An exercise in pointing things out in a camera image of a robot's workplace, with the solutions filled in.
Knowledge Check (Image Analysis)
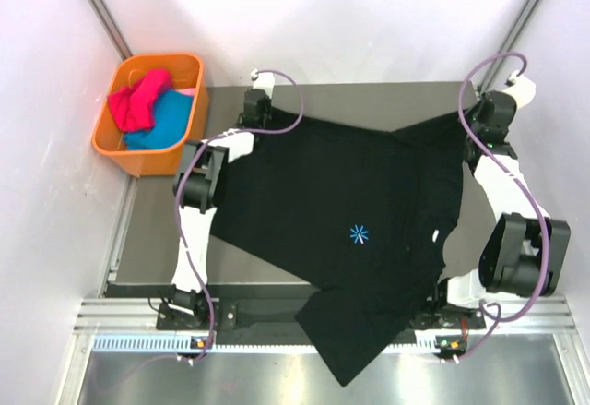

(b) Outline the black t shirt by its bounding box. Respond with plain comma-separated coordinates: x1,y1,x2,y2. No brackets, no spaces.
211,111,466,385

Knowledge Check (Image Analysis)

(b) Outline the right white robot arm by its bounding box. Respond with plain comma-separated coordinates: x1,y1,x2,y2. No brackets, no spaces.
430,71,571,328

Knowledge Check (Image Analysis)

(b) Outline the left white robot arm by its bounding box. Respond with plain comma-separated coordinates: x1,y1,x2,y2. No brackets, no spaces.
158,70,276,329

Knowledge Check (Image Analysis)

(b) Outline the light pink cloth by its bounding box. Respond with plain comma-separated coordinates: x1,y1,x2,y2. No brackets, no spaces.
178,88,195,96

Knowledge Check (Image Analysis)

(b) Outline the orange plastic bin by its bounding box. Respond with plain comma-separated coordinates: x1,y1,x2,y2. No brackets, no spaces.
92,53,208,177

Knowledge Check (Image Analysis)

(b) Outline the blue t shirt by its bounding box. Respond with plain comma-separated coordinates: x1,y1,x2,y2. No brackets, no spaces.
124,89,194,150

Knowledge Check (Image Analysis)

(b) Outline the pink t shirt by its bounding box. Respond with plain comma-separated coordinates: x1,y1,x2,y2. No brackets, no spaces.
107,68,172,134

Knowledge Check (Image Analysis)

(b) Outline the right aluminium frame post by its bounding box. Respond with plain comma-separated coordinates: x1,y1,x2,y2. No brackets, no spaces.
477,0,543,92

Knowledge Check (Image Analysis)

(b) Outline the aluminium frame post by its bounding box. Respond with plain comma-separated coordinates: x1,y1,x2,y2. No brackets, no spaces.
477,0,543,92
87,0,133,60

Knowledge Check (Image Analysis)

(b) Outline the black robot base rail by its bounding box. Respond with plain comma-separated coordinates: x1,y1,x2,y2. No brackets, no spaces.
103,282,545,337

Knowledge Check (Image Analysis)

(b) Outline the left aluminium frame post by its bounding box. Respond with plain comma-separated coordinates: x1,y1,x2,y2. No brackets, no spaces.
87,0,133,60

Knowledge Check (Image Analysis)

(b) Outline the white slotted cable duct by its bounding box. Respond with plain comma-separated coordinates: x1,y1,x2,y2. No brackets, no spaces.
91,332,466,355

